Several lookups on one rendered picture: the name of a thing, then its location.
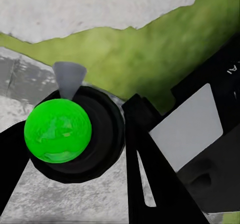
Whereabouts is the insectifuge atomizer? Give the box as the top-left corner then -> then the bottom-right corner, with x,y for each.
23,61 -> 126,184

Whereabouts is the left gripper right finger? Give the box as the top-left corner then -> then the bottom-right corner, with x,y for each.
125,117 -> 210,224

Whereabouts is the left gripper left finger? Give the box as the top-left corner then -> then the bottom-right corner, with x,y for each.
0,121 -> 30,216

